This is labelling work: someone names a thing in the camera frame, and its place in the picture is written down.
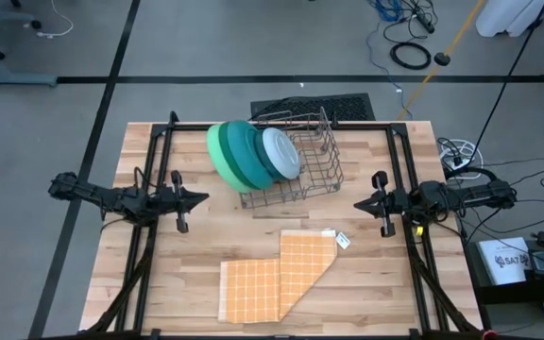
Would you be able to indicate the white printed booklet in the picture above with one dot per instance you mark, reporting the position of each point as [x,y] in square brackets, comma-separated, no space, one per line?
[503,260]

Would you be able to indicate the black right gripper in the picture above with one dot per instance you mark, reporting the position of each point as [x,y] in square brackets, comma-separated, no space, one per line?
[399,203]

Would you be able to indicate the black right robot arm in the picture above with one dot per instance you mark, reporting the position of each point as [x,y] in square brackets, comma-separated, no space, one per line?
[480,196]

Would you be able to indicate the grey desk base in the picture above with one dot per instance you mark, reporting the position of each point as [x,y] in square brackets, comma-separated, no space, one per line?
[12,79]

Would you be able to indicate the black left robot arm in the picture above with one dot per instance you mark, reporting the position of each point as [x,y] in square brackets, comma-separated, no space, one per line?
[111,198]

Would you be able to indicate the orange checked cloth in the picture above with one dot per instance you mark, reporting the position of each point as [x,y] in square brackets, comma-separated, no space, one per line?
[253,293]

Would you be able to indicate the black round weight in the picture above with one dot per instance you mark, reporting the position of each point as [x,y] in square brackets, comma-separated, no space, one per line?
[442,59]

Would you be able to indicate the black aluminium table frame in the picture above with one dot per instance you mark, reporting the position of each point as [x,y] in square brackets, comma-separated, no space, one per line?
[371,127]

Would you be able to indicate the dark teal plate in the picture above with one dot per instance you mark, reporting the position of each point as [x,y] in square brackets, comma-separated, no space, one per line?
[266,167]

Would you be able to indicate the pale grey-blue plate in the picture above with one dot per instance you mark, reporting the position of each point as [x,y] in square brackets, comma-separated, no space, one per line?
[281,151]

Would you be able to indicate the black floor mat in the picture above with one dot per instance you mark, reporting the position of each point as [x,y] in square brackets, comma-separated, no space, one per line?
[347,107]

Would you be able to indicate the light green plate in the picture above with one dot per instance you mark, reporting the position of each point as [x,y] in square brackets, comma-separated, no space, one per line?
[213,151]

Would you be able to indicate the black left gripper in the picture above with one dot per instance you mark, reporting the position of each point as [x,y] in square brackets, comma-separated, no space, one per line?
[177,200]

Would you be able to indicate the black power strip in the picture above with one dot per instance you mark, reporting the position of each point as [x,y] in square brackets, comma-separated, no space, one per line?
[425,21]

